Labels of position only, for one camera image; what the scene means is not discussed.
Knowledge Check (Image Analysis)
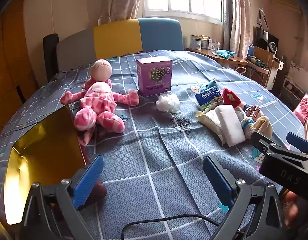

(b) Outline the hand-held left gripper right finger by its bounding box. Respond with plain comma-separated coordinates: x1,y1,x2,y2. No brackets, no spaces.
202,155,288,240

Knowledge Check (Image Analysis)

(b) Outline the blue teddy bear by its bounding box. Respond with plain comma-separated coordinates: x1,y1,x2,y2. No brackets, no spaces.
199,79,218,93

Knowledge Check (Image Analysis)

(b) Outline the grey yellow blue headboard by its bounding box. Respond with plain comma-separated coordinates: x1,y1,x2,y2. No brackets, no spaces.
56,18,184,73

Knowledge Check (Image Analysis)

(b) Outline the white side shelf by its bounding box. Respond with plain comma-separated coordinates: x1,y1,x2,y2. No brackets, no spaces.
266,57,285,89

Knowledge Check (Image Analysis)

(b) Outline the teal cloth item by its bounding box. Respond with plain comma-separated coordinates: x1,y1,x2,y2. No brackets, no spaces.
216,50,236,59

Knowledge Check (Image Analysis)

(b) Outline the red fuzzy sock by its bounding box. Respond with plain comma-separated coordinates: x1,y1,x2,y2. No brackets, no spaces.
222,87,242,107

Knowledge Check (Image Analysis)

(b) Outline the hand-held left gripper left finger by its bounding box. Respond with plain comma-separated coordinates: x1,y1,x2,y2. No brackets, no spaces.
20,155,104,240

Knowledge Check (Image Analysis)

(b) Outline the white tin can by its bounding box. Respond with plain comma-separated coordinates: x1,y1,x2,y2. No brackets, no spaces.
190,34,202,50

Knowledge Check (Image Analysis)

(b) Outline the pink striped pillow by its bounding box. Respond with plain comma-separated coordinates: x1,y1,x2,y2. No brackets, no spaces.
292,93,308,130

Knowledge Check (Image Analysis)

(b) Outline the pink spotted plush toy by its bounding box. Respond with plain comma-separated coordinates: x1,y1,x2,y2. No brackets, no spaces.
60,59,140,145

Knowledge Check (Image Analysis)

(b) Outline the black rolled mat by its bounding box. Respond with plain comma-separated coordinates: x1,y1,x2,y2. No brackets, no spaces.
43,33,60,82

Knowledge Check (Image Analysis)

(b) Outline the beige patterned curtain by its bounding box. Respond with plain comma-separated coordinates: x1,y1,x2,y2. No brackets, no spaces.
222,0,252,58
98,0,147,25

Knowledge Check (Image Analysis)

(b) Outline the wooden desk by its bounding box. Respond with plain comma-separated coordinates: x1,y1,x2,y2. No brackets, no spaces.
186,47,248,68

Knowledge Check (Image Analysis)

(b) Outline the white sock pair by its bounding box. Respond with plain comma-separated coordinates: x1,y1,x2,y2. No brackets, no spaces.
240,116,255,139

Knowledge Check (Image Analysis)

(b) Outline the white foam block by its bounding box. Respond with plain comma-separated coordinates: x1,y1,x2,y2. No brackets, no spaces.
215,104,246,147

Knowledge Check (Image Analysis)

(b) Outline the gold rectangular box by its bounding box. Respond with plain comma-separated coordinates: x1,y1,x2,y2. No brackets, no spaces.
4,104,107,227

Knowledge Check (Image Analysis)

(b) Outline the purple cardboard box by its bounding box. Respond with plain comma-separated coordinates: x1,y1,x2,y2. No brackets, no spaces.
136,56,173,97

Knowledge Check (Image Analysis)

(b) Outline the person's right hand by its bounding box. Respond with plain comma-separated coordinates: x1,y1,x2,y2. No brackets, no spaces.
284,191,299,228

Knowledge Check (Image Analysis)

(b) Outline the white mesh bath puff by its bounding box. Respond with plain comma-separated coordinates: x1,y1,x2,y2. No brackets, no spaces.
155,92,182,113

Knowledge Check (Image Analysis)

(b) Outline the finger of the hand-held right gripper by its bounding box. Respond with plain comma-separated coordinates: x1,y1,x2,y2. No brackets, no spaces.
286,132,308,155
251,131,308,163

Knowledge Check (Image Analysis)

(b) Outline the cream plastic packet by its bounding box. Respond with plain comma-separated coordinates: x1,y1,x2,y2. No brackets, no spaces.
195,109,228,145

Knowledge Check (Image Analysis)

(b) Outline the beige sock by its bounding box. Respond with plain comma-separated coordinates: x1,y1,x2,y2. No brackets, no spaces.
252,115,273,138

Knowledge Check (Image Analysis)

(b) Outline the wooden wardrobe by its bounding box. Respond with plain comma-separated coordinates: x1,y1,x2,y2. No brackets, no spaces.
0,5,39,130

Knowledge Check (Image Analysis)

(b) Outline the white desk fan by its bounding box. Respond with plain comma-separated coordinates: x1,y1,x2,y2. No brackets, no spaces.
267,42,279,55

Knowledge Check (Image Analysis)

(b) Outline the black cable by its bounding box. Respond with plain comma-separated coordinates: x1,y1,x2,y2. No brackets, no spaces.
121,214,244,240

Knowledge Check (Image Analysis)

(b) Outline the blue tissue pack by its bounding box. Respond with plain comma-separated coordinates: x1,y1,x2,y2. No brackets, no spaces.
194,85,224,110

